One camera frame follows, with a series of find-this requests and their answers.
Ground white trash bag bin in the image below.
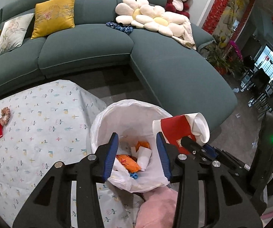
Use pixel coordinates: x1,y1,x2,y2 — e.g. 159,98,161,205
90,99,172,193

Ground black stand with green light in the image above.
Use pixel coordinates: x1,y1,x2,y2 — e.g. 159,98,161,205
248,112,273,215

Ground blue knitted item on sofa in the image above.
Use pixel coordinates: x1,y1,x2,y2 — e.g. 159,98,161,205
105,22,133,35

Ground large white flower pillow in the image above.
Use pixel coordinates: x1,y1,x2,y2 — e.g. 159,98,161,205
115,0,187,38

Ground dark green sectional sofa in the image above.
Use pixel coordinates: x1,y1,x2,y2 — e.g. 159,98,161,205
0,0,237,130

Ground grey embroidered cushion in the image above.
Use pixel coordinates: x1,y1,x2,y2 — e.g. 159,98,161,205
0,13,35,55

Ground yellow embroidered cushion right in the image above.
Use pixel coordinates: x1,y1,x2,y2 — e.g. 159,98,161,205
31,0,75,39

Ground red and white paper cup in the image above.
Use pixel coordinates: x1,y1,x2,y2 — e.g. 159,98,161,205
152,113,210,155

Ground beige blanket under pillow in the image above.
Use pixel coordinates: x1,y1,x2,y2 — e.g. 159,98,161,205
169,19,197,50

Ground potted flower plant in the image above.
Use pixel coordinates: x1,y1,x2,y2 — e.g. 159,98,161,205
205,35,243,75

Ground floral light blue tablecloth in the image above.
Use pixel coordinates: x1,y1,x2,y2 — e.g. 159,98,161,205
0,80,106,226

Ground white cloth glove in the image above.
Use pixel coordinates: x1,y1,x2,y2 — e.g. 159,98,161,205
131,146,152,171

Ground red wall decoration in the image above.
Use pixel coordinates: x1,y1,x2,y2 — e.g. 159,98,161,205
202,0,229,35

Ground orange paper bag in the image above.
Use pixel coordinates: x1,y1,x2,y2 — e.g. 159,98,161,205
116,154,141,173

